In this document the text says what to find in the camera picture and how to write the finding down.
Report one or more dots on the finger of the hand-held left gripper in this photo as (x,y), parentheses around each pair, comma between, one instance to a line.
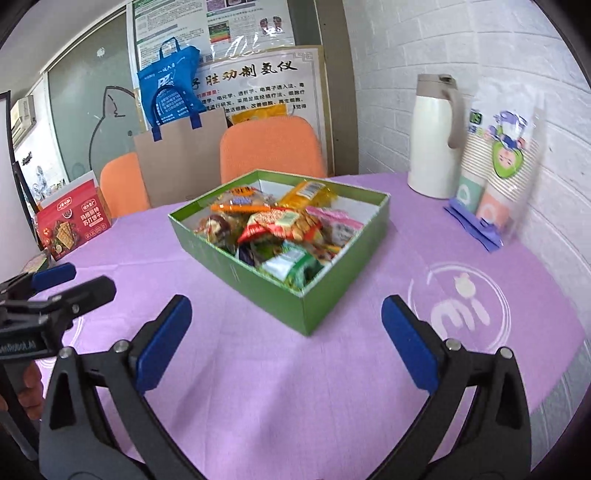
(55,274)
(92,290)

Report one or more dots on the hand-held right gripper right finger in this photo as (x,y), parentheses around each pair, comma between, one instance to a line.
(411,341)

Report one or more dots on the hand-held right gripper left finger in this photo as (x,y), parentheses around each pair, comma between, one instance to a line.
(166,341)

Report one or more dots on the green cardboard box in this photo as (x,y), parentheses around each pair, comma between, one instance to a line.
(277,304)

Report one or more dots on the clear brown cookie packet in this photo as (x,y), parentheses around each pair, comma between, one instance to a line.
(214,230)

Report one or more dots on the pink snack packet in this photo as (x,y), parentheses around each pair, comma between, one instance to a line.
(337,226)

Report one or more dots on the green white snack packet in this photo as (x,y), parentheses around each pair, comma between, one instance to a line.
(291,267)

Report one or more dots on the clear orange label snack packet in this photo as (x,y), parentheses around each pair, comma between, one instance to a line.
(240,201)

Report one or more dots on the red snack packet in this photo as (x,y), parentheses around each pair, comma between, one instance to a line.
(281,224)

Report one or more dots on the translucent yellow snack packet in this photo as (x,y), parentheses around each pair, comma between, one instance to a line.
(304,194)

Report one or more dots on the person's left hand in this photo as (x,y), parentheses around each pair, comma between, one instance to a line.
(32,392)

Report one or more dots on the green tin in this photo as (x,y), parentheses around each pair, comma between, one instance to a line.
(37,264)

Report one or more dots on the red cracker box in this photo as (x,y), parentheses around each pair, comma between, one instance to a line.
(69,221)

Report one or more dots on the orange chair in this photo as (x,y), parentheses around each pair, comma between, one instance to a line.
(268,147)
(122,184)

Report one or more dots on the purple tablecloth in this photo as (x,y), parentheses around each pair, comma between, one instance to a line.
(277,369)

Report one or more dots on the air conditioner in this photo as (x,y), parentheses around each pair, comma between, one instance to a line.
(23,120)

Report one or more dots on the pack of paper cups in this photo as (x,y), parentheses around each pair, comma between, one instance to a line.
(498,184)

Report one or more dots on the white thermos jug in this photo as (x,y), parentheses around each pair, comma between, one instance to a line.
(434,147)

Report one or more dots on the blue tote bag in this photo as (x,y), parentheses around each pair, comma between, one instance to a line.
(171,92)

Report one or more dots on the yellow plastic bag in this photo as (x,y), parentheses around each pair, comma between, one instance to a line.
(258,114)

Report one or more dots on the framed text wall poster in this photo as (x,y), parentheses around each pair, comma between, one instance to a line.
(258,78)

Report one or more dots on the green header wall poster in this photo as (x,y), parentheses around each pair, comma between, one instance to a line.
(168,27)

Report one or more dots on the wall poster with diagrams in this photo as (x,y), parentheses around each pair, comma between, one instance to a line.
(249,23)

